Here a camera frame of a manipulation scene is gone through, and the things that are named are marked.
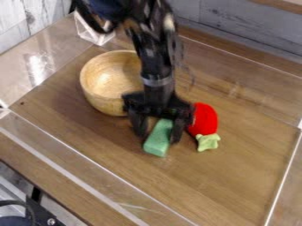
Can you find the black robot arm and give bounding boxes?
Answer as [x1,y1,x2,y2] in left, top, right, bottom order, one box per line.
[74,0,194,144]

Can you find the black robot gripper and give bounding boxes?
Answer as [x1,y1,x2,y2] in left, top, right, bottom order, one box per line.
[122,76,194,144]

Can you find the brown wooden bowl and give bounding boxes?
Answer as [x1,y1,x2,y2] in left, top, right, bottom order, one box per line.
[79,50,143,117]

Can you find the black cable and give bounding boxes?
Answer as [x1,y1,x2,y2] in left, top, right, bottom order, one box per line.
[0,200,39,226]

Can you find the green rectangular block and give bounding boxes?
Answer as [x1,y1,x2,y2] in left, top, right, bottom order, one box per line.
[143,119,174,157]

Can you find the red plush strawberry toy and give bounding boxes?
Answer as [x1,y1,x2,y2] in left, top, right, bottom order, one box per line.
[187,102,221,152]

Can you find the clear acrylic tray walls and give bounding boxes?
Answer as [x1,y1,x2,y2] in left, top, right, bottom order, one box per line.
[0,18,302,226]

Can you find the black metal bracket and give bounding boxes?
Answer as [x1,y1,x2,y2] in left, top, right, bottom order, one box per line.
[26,187,66,226]

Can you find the clear acrylic corner bracket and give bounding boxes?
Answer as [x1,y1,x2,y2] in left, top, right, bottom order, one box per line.
[75,11,117,46]

